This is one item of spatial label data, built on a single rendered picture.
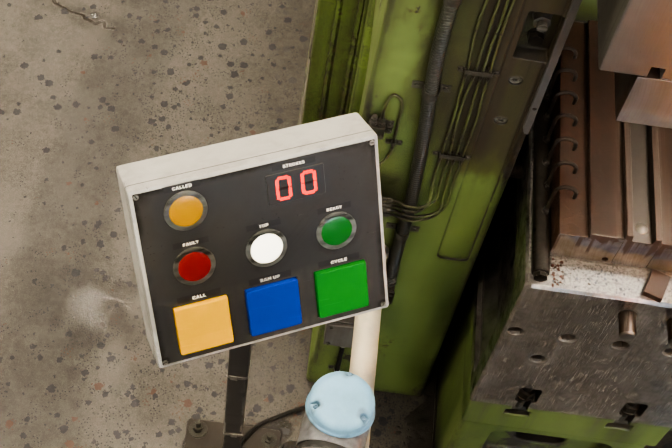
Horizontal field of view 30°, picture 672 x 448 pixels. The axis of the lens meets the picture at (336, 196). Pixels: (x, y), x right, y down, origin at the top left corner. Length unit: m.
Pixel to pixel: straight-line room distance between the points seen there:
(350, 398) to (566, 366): 0.84
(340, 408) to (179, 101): 1.88
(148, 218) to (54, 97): 1.59
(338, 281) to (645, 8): 0.57
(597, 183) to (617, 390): 0.45
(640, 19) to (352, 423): 0.57
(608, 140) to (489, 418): 0.64
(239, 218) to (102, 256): 1.30
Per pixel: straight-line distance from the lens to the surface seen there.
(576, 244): 1.93
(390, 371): 2.70
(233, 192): 1.64
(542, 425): 2.41
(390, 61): 1.81
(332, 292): 1.75
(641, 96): 1.63
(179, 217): 1.63
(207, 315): 1.71
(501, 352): 2.13
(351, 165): 1.67
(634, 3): 1.50
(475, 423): 2.43
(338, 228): 1.71
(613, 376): 2.20
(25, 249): 2.96
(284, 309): 1.74
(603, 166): 1.98
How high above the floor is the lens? 2.56
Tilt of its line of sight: 57 degrees down
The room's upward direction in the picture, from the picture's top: 11 degrees clockwise
